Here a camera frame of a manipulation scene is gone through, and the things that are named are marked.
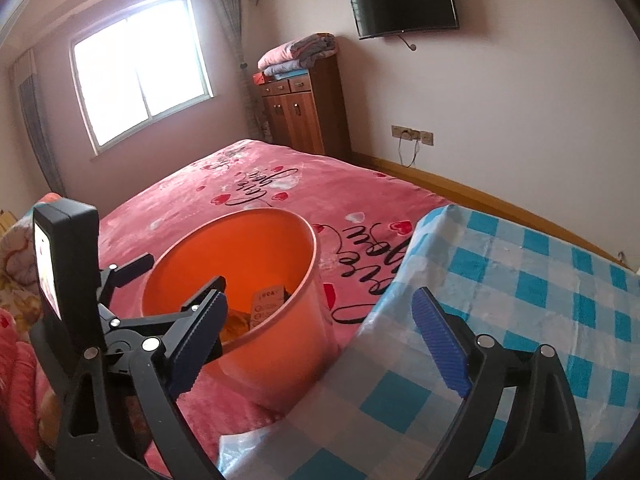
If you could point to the blue white checkered cloth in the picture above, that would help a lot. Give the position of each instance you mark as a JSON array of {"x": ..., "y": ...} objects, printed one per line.
[{"x": 525, "y": 310}]

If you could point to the folded blankets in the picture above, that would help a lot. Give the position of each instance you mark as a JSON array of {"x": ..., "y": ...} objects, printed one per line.
[{"x": 295, "y": 52}]

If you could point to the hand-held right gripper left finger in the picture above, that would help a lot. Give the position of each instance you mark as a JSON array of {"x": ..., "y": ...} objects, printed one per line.
[{"x": 197, "y": 345}]

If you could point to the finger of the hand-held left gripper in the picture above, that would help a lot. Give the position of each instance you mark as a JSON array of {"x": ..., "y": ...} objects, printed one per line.
[
  {"x": 125, "y": 272},
  {"x": 150, "y": 325}
]

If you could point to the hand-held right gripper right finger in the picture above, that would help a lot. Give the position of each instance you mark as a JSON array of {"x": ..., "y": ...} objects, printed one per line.
[{"x": 442, "y": 342}]

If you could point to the orange plastic bucket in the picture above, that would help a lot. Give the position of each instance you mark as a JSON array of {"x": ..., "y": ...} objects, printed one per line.
[{"x": 280, "y": 360}]

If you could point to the white milk carton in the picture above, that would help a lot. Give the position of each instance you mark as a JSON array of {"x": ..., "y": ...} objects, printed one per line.
[{"x": 267, "y": 305}]

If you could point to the floral quilt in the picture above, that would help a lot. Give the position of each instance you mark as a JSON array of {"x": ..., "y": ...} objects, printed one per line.
[{"x": 17, "y": 280}]

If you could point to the black wall television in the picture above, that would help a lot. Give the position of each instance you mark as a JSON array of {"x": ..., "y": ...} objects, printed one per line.
[{"x": 405, "y": 0}]

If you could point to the pink printed bedspread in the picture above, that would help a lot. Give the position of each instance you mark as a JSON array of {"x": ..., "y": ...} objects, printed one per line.
[{"x": 250, "y": 180}]

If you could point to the wall socket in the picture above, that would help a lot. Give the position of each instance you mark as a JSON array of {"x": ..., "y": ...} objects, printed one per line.
[{"x": 412, "y": 135}]

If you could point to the grey blue curtain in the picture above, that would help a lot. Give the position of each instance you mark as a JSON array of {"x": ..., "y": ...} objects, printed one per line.
[
  {"x": 37, "y": 125},
  {"x": 235, "y": 35}
]

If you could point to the brown wooden cabinet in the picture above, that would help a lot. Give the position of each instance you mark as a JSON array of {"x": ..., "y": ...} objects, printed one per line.
[{"x": 305, "y": 110}]

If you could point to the window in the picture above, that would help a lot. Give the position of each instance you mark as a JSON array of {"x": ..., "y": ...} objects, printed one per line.
[{"x": 140, "y": 65}]

